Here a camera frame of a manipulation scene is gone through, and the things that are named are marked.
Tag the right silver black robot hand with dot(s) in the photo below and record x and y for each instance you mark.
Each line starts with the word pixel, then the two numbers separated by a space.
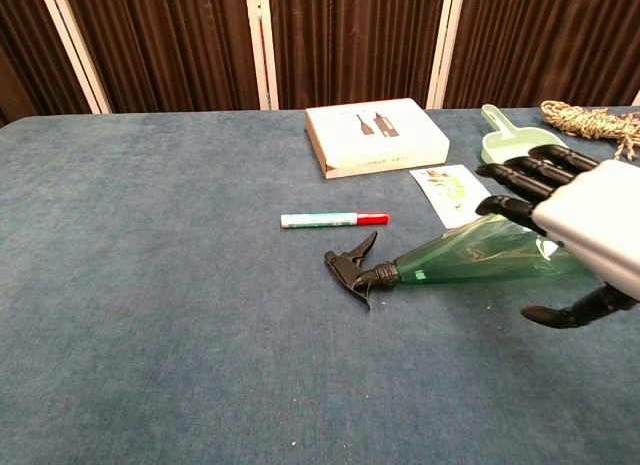
pixel 590 220

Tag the light green plastic dustpan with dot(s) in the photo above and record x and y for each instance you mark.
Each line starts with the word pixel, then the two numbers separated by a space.
pixel 500 140

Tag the flat white cardboard box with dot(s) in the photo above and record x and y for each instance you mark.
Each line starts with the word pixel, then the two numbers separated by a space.
pixel 375 135

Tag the blue fabric table cover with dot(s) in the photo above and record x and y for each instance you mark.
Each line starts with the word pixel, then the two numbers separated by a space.
pixel 175 285

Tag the white marker with red cap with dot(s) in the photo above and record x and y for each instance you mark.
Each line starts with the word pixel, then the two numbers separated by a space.
pixel 320 220

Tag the white screen frame post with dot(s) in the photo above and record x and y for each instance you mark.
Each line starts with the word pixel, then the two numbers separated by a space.
pixel 442 50
pixel 75 50
pixel 262 50

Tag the white printed paper card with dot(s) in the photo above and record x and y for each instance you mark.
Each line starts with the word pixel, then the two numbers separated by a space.
pixel 450 190

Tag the green transparent spray bottle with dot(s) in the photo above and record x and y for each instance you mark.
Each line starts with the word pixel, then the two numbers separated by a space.
pixel 475 257

